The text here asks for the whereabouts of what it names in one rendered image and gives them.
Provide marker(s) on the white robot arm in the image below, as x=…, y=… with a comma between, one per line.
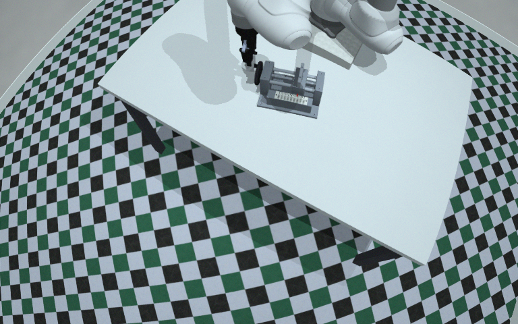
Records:
x=287, y=23

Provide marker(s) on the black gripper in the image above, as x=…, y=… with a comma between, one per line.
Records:
x=248, y=43

